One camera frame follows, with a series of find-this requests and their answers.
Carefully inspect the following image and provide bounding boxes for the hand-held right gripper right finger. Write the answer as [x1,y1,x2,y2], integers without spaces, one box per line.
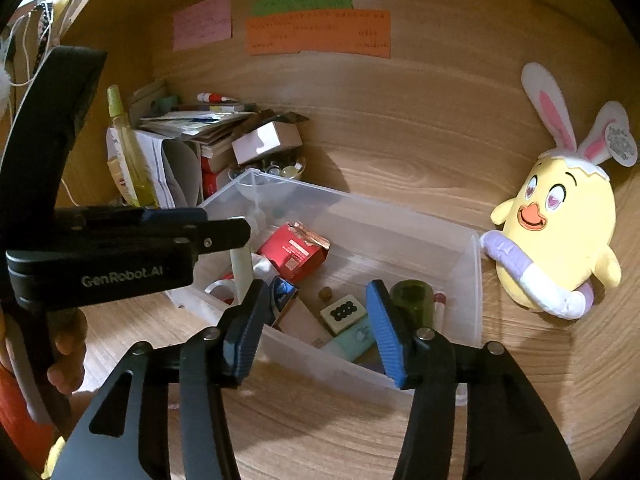
[366,280,581,480]

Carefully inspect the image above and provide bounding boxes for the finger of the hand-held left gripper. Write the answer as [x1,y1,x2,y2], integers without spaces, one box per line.
[55,207,209,228]
[175,216,252,257]

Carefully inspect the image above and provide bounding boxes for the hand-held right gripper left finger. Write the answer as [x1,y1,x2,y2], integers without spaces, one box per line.
[50,279,271,480]

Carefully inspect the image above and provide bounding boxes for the pale cream tube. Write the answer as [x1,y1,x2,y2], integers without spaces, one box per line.
[229,246,253,306]

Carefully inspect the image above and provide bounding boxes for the white tape roll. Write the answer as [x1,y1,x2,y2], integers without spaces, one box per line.
[204,274,241,307]

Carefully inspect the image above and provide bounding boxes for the clear plastic storage box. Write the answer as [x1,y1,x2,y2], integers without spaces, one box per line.
[167,169,485,406]

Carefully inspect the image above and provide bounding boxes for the person's left hand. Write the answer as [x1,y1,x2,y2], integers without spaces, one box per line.
[46,308,89,397]

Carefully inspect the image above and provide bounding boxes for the mint green case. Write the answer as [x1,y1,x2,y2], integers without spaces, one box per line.
[320,317,377,363]

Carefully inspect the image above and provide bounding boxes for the white folded papers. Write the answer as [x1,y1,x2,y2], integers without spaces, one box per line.
[107,127,201,209]

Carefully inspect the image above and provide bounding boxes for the dark green cup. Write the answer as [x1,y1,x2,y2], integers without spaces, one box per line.
[389,280,435,333]

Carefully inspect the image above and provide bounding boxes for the mahjong tile with dots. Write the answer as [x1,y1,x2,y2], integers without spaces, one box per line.
[320,296,371,337]

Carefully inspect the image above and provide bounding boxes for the white plastic wrapper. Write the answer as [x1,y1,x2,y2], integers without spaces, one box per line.
[250,254,277,282]

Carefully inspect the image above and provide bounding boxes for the blue packet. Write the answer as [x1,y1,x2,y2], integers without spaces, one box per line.
[270,276,301,313]

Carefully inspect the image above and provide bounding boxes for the beige cardboard box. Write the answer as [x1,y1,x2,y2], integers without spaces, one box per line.
[272,295,331,348]

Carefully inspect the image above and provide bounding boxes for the red cardboard box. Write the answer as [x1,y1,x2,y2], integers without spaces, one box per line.
[200,155,236,198]

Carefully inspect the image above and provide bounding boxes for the small lip balm stick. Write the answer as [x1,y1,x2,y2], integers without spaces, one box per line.
[431,291,448,333]

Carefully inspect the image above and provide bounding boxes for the beige printed packet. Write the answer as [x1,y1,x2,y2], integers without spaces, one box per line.
[106,157,131,206]

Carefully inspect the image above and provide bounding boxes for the yellow-green plastic bottle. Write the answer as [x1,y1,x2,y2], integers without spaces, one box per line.
[106,85,160,209]

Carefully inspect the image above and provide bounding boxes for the red foil packet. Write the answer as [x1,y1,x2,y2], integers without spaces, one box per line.
[256,221,331,285]

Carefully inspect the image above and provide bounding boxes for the stack of booklets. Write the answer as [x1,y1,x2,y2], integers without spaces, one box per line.
[131,80,278,157]

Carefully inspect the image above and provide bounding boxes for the glass bowl with small items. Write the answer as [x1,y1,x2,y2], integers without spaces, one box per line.
[227,157,307,186]

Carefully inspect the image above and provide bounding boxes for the small white cardboard box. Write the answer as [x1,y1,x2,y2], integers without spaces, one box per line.
[231,120,304,166]

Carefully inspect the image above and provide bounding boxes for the pink paper note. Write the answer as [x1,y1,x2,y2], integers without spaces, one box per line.
[172,0,233,52]

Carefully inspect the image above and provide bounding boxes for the yellow chick plush toy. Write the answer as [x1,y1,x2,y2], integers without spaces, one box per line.
[480,61,640,320]

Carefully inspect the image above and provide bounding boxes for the orange paper note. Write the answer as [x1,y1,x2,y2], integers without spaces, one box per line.
[245,8,392,57]

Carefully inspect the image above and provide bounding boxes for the green paper note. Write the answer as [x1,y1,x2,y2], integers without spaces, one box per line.
[251,0,354,17]

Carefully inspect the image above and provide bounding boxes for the patterned lanyard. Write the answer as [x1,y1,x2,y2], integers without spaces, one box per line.
[36,1,57,68]

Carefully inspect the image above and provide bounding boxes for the white cord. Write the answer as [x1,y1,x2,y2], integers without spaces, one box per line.
[0,7,51,92]

